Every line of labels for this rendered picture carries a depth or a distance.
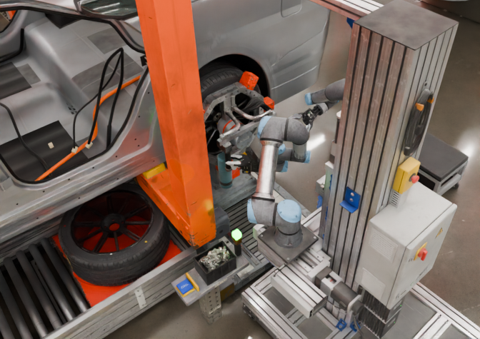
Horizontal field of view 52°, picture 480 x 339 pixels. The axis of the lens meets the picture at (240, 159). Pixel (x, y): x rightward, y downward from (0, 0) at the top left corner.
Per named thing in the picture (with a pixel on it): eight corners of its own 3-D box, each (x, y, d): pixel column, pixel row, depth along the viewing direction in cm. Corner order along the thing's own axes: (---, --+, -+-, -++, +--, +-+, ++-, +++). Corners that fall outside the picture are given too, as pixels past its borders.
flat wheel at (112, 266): (121, 190, 356) (113, 168, 339) (191, 232, 326) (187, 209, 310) (46, 254, 318) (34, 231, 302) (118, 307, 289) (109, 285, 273)
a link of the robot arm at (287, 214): (299, 235, 241) (301, 218, 232) (271, 231, 244) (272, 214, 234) (302, 217, 250) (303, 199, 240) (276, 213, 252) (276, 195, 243)
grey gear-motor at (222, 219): (200, 210, 365) (195, 177, 341) (233, 246, 340) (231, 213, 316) (178, 222, 357) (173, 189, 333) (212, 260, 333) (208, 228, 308)
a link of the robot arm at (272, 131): (273, 227, 237) (288, 115, 242) (243, 223, 240) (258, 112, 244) (276, 226, 249) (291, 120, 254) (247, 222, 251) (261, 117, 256)
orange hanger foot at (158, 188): (159, 172, 332) (151, 133, 308) (203, 220, 302) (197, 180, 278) (137, 183, 325) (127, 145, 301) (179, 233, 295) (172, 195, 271)
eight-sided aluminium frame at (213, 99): (258, 136, 346) (257, 71, 308) (264, 141, 342) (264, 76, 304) (193, 172, 323) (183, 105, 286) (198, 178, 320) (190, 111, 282)
